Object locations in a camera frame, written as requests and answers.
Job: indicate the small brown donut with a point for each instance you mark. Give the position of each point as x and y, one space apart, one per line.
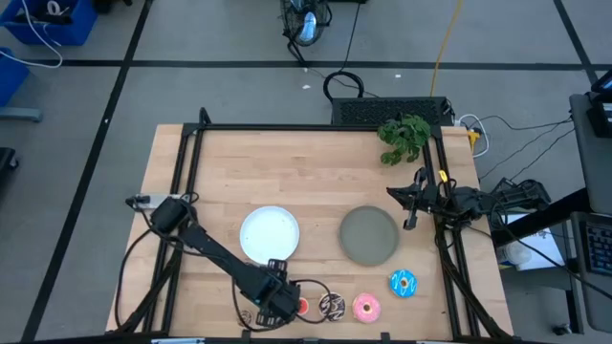
245 319

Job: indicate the grey side desk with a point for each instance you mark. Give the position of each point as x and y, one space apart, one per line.
590 157

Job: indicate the green potted plant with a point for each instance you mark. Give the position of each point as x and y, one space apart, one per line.
405 136

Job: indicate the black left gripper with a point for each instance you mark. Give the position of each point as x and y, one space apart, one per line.
279 298

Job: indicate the white round plate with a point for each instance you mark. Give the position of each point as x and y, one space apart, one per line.
269 235

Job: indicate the large blue storage bin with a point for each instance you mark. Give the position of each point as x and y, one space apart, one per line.
72 28

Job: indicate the blue frosted donut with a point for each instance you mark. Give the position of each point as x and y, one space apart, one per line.
396 277

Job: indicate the red frosted donut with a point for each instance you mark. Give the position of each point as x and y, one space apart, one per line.
304 306

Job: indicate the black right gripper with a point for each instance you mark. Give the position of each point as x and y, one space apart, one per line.
430 198

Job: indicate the black aluminium table frame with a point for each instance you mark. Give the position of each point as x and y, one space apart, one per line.
287 127

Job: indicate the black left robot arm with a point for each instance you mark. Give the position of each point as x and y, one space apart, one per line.
210 246

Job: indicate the black keyboard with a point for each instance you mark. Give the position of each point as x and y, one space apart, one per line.
382 111
597 248

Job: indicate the grey-green round plate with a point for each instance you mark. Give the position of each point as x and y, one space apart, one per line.
368 236

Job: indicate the white paper sheet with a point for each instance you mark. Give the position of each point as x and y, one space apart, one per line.
540 241

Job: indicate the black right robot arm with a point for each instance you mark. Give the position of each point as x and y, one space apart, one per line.
497 198

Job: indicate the pink frosted donut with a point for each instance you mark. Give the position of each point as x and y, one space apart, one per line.
359 315

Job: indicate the chocolate sprinkled donut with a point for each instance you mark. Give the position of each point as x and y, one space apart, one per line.
334 313

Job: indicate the black floor fan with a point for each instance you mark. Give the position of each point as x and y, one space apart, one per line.
306 24

